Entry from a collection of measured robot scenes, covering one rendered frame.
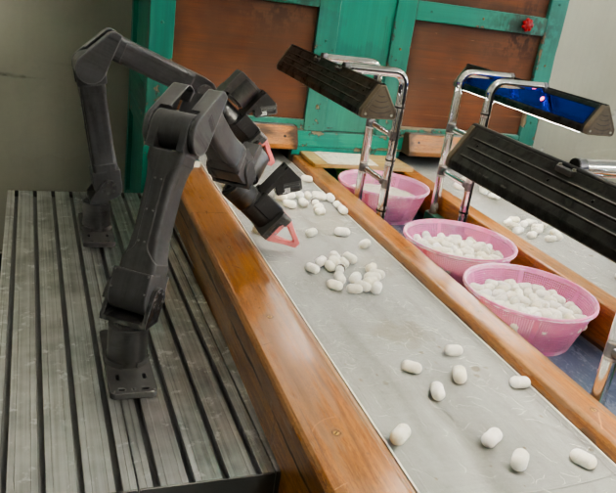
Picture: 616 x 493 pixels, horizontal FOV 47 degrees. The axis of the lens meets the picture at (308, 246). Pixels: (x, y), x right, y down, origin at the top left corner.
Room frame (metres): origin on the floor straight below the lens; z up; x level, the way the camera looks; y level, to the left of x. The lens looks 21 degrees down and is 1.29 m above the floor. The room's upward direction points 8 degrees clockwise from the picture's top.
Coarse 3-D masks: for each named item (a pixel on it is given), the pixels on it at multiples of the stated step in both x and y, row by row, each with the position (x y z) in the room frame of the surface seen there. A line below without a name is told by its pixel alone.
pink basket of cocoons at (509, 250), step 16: (416, 224) 1.66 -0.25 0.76; (432, 224) 1.69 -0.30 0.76; (448, 224) 1.70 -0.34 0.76; (464, 224) 1.70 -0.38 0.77; (480, 240) 1.67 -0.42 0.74; (496, 240) 1.64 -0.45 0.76; (432, 256) 1.47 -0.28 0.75; (448, 256) 1.45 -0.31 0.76; (512, 256) 1.50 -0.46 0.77; (464, 288) 1.47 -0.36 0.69
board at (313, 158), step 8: (304, 152) 2.19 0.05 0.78; (312, 152) 2.20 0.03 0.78; (312, 160) 2.09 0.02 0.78; (320, 160) 2.10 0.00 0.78; (376, 160) 2.21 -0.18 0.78; (384, 160) 2.23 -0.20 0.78; (400, 160) 2.26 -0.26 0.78; (344, 168) 2.09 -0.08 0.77; (352, 168) 2.10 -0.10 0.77; (376, 168) 2.13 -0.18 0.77; (400, 168) 2.16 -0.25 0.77; (408, 168) 2.17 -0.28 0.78
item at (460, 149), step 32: (480, 128) 1.08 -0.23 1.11; (448, 160) 1.09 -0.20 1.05; (480, 160) 1.02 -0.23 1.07; (512, 160) 0.97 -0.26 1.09; (544, 160) 0.93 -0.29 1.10; (512, 192) 0.92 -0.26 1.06; (544, 192) 0.88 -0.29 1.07; (576, 192) 0.84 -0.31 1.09; (608, 192) 0.81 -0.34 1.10; (576, 224) 0.80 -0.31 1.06; (608, 224) 0.77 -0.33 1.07; (608, 256) 0.74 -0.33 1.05
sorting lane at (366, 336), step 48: (336, 240) 1.52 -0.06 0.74; (288, 288) 1.22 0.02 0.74; (384, 288) 1.28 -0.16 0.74; (336, 336) 1.05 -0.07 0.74; (384, 336) 1.08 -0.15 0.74; (432, 336) 1.10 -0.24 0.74; (384, 384) 0.92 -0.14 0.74; (480, 384) 0.96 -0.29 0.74; (384, 432) 0.80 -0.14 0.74; (432, 432) 0.81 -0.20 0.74; (480, 432) 0.83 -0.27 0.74; (528, 432) 0.85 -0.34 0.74; (576, 432) 0.87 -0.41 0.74; (432, 480) 0.71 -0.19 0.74; (480, 480) 0.73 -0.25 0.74; (528, 480) 0.74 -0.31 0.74; (576, 480) 0.75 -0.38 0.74
